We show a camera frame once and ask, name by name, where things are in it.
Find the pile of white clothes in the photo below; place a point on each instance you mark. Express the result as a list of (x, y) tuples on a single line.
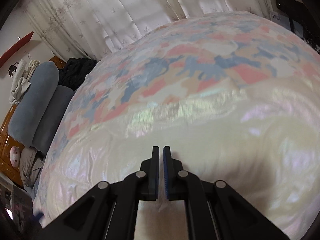
[(21, 82)]

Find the orange wooden headboard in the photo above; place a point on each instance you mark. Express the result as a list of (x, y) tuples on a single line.
[(7, 165)]

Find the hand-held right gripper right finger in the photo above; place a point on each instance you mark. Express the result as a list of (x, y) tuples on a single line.
[(167, 177)]

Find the lower grey pillow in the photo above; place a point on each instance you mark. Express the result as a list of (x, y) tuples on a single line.
[(50, 115)]

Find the pink plush toy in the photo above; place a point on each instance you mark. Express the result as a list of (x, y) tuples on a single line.
[(14, 153)]

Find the grey crumpled cloth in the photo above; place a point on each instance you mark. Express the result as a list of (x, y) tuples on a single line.
[(30, 165)]

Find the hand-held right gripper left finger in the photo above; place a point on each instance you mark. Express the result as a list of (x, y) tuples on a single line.
[(153, 175)]

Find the cartoon wall sticker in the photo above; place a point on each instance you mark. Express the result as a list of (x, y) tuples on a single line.
[(12, 70)]

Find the red wall shelf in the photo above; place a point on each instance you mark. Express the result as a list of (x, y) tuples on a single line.
[(17, 47)]

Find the white cardboard box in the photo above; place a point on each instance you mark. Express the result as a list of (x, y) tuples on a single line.
[(281, 17)]

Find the floral bedspread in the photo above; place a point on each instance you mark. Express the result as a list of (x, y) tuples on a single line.
[(200, 47)]

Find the white shiny puffer jacket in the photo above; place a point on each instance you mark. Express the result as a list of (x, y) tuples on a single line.
[(200, 135)]

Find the blue rolled blanket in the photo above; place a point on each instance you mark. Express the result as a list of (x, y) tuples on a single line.
[(30, 105)]

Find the black knit garment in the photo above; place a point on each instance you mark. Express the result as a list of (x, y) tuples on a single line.
[(75, 72)]

